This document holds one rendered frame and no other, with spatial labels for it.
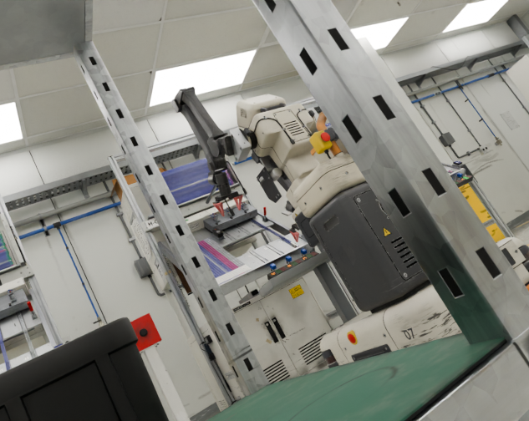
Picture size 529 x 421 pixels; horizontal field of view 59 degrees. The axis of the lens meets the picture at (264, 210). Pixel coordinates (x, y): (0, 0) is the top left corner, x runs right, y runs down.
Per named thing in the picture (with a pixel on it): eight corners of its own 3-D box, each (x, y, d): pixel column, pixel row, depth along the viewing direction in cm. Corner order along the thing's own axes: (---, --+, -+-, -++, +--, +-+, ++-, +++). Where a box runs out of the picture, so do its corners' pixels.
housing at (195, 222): (251, 217, 329) (248, 199, 323) (188, 243, 306) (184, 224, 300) (244, 213, 336) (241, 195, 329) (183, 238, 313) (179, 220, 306)
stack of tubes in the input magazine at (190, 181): (235, 184, 328) (217, 152, 334) (169, 208, 304) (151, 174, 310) (230, 191, 339) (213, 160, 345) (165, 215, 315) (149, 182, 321)
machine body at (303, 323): (352, 361, 287) (302, 272, 301) (258, 424, 254) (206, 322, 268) (308, 372, 343) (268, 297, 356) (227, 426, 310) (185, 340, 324)
